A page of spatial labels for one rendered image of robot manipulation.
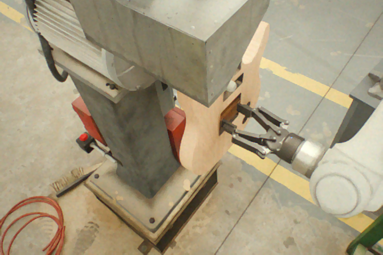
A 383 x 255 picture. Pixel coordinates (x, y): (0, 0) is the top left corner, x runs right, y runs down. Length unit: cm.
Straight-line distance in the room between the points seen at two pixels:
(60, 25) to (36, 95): 181
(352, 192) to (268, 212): 132
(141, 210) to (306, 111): 124
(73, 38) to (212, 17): 49
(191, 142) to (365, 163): 39
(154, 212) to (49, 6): 105
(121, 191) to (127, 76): 98
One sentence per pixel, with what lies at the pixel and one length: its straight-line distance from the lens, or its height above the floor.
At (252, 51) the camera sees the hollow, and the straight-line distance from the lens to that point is 92.
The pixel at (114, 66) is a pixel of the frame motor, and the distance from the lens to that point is 80.
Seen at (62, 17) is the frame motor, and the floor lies 132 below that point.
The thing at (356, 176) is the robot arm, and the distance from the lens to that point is 66.
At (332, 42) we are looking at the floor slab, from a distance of 281.
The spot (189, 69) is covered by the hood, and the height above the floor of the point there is 146.
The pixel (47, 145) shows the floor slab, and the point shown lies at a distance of 240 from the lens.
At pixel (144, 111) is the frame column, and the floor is 84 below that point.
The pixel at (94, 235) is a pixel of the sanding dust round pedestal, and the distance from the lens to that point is 201.
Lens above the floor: 182
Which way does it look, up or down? 53 degrees down
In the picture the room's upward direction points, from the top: 8 degrees counter-clockwise
